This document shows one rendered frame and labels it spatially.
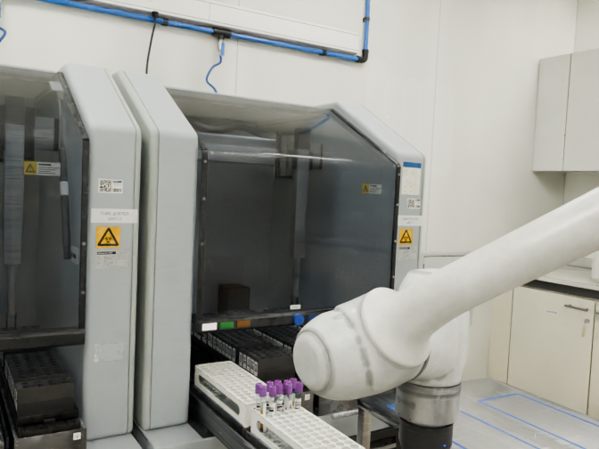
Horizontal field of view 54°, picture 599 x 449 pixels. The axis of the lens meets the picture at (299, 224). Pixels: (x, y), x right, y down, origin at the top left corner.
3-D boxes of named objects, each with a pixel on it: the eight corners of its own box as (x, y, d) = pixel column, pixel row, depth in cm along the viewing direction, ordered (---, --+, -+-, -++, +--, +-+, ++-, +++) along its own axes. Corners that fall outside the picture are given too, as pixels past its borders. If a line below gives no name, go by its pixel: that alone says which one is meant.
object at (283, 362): (291, 374, 157) (292, 353, 157) (295, 377, 156) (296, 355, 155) (252, 380, 151) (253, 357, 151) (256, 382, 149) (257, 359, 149)
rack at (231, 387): (192, 388, 148) (193, 364, 147) (229, 384, 153) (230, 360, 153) (244, 434, 122) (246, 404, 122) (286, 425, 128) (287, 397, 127)
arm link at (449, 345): (420, 362, 91) (363, 377, 82) (425, 262, 90) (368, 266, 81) (482, 380, 83) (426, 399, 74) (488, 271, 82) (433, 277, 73)
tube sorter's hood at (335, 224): (136, 296, 183) (143, 90, 179) (302, 287, 214) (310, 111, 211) (197, 334, 139) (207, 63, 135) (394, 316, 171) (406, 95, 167)
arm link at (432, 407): (382, 372, 85) (381, 412, 85) (427, 392, 77) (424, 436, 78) (429, 365, 90) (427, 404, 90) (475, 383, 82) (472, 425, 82)
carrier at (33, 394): (73, 406, 129) (74, 379, 128) (75, 409, 127) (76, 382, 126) (14, 414, 123) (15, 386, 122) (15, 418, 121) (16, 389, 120)
